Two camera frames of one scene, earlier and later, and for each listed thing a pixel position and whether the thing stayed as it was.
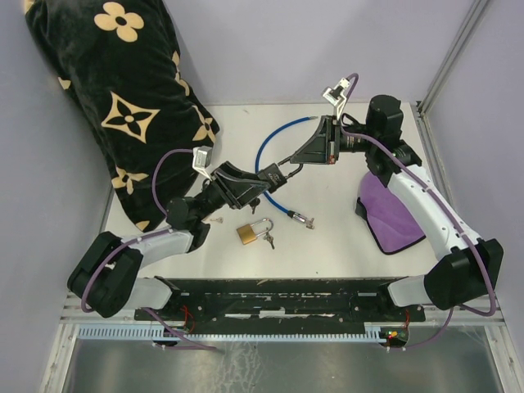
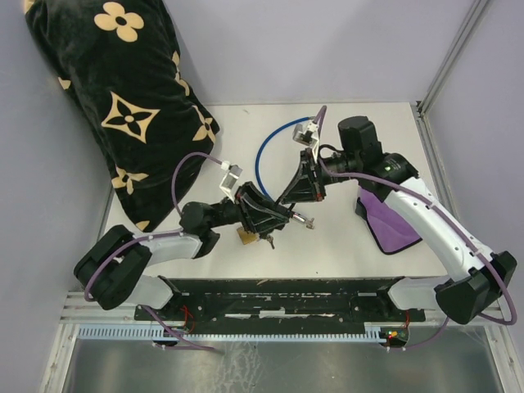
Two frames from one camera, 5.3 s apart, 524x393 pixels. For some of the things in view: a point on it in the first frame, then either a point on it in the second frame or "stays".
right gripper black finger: (322, 129) → (303, 189)
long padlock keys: (269, 238) stays
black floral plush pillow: (117, 63) stays
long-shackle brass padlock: (247, 234) stays
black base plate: (274, 303) stays
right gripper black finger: (314, 152) → (301, 189)
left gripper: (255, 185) → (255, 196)
